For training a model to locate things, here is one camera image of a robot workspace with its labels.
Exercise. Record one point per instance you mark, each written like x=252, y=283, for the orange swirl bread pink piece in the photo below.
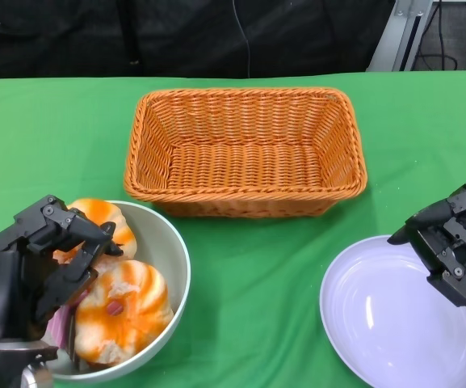
x=135, y=307

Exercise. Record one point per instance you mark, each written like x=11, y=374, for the grey aluminium frame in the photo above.
x=402, y=36

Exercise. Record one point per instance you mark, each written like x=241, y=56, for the orange swirl doughnut bread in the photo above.
x=107, y=214

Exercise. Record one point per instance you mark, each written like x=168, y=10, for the orange wicker basket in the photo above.
x=240, y=169

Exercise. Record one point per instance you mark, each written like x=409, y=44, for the pink striped chocolate cake slice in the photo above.
x=61, y=327

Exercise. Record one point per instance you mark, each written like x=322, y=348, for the black curtain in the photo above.
x=95, y=32

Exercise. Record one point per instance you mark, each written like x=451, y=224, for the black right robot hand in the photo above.
x=458, y=262

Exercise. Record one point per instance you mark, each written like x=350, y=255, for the white round plate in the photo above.
x=378, y=315

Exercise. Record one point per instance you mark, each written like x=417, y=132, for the pale grey-green bowl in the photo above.
x=160, y=242

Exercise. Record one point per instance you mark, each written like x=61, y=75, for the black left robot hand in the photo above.
x=2, y=275

